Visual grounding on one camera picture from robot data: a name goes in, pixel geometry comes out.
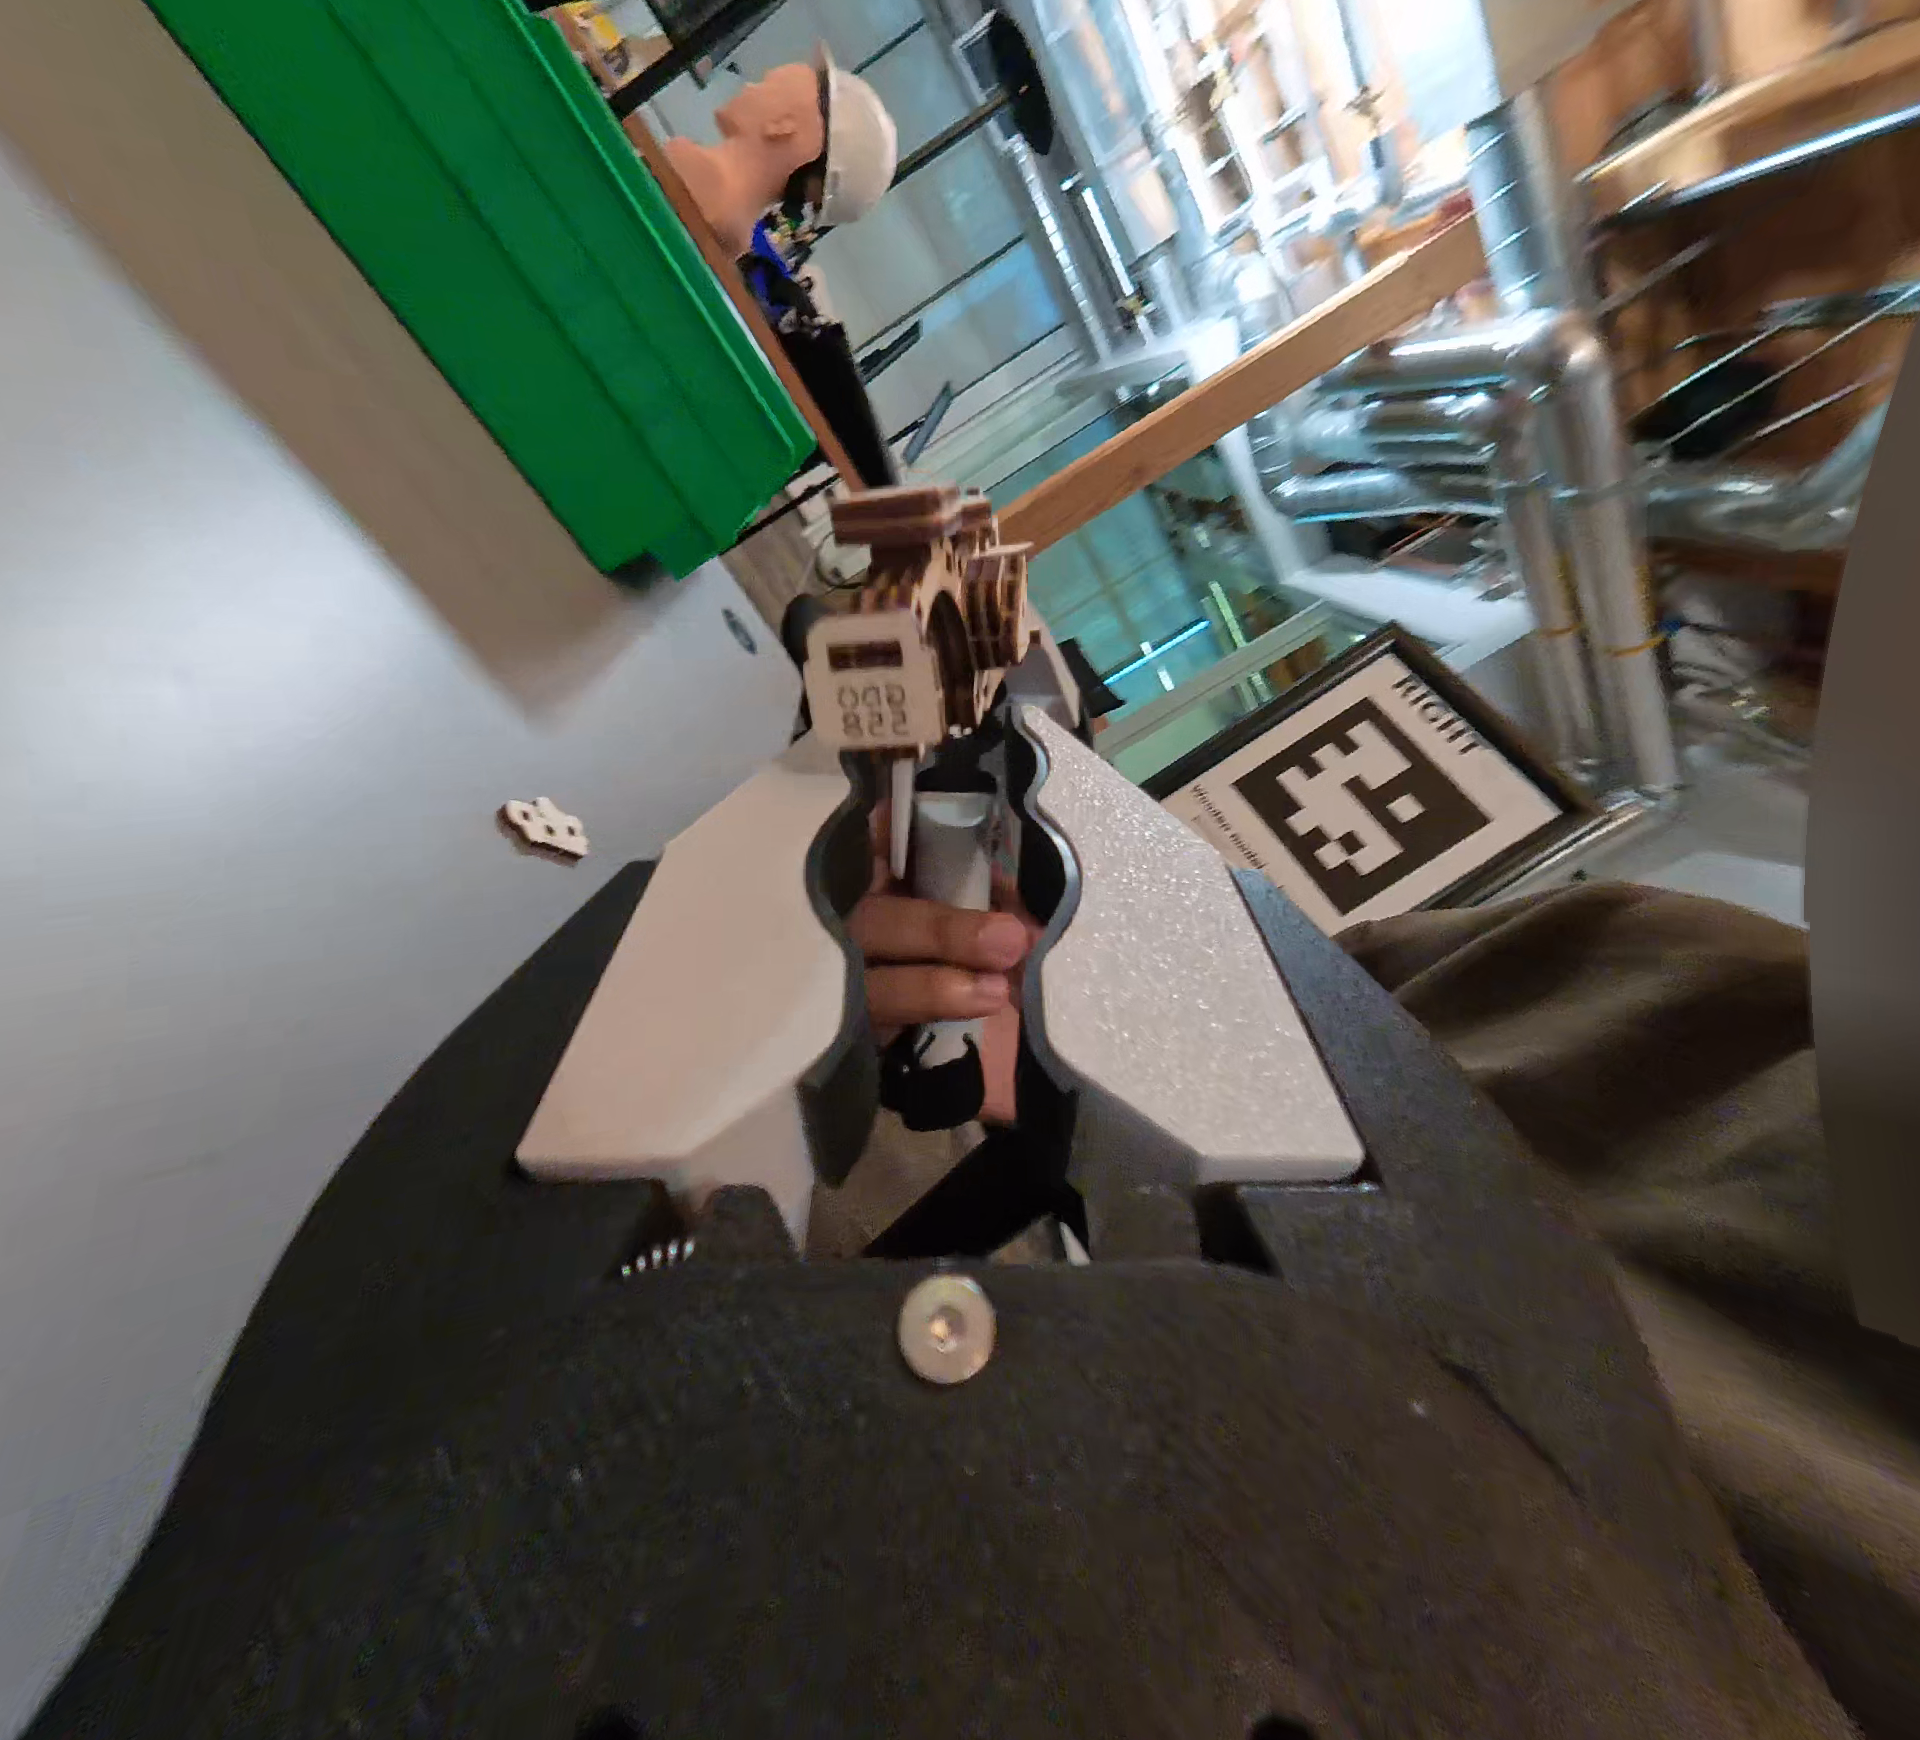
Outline wooden beam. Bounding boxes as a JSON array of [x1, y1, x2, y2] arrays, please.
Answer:
[[990, 205, 1487, 558]]

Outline silver ventilation ducts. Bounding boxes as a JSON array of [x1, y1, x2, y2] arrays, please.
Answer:
[[1276, 309, 1681, 798]]

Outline person's right hand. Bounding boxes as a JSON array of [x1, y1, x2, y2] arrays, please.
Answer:
[[846, 894, 1039, 1041]]

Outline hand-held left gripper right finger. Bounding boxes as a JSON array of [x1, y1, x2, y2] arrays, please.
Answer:
[[1000, 704, 1368, 1189]]

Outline framed black-white marker board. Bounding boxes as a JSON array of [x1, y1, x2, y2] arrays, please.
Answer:
[[1139, 621, 1591, 932]]

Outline green storage bin stack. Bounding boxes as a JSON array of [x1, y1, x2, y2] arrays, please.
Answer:
[[31, 0, 819, 580]]

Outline mannequin head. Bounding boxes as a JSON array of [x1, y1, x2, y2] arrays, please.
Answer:
[[661, 59, 840, 260]]

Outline wooden puzzle model assembly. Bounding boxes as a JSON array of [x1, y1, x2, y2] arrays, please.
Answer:
[[798, 483, 1046, 880]]

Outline white hard hat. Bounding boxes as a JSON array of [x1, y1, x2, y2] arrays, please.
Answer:
[[809, 36, 899, 230]]

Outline person's brown shirt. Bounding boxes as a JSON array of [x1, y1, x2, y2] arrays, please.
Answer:
[[1336, 875, 1920, 1740]]

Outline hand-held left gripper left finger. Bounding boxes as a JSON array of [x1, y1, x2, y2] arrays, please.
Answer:
[[514, 758, 884, 1192]]

